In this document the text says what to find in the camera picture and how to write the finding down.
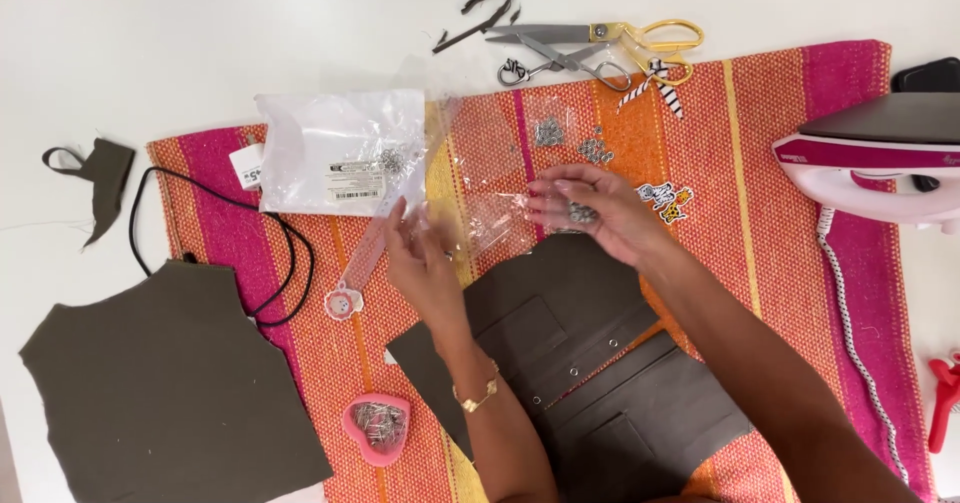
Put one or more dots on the pink heart pin holder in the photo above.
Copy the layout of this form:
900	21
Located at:
356	432

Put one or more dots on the black case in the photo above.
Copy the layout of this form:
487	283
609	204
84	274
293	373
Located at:
930	75

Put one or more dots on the red plastic tool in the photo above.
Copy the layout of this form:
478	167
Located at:
943	398

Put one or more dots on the pink orange striped woven cloth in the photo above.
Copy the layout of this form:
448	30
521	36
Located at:
772	150

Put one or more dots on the person's left hand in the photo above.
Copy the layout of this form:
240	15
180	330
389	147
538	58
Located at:
424	270

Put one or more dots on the pink and white iron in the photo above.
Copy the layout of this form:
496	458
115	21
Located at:
862	165

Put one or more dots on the bunch of silver pins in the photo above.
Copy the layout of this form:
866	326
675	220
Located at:
381	422

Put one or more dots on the person's right hand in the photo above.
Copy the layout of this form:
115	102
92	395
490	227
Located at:
619	214

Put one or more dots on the large olive fabric panel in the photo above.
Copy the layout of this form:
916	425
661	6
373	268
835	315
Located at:
165	390

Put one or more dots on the person's right fingers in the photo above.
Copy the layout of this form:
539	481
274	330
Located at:
555	188

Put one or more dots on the lion patch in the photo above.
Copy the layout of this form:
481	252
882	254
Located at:
343	303

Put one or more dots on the person's left fingers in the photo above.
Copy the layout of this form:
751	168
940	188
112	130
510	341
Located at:
409	229

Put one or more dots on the pile of silver snaps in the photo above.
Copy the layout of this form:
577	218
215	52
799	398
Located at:
548	132
595	149

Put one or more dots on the silver snaps inside bag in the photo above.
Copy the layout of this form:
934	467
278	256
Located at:
391	160

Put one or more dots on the black white striped ribbon bow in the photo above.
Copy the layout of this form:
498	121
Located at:
660	83

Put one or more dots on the dark fabric strip scraps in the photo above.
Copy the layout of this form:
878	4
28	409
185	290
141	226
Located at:
491	15

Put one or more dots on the clear plastic bag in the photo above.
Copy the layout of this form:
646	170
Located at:
487	195

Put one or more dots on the white plastic bag with label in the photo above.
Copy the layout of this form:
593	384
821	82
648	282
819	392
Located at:
322	135

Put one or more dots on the pink translucent strip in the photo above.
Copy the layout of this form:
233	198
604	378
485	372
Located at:
371	255

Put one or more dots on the olive garment piece with pockets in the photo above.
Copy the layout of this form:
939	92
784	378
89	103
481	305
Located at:
585	315

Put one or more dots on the small olive fabric scrap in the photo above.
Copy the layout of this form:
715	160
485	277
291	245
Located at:
105	180

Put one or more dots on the silver small scissors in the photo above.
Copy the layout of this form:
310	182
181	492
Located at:
559	59

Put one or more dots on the zebra and giraffe patch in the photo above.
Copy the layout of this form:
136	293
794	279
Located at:
669	199

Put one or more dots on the handful of silver snaps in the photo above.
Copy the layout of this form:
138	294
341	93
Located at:
582	213

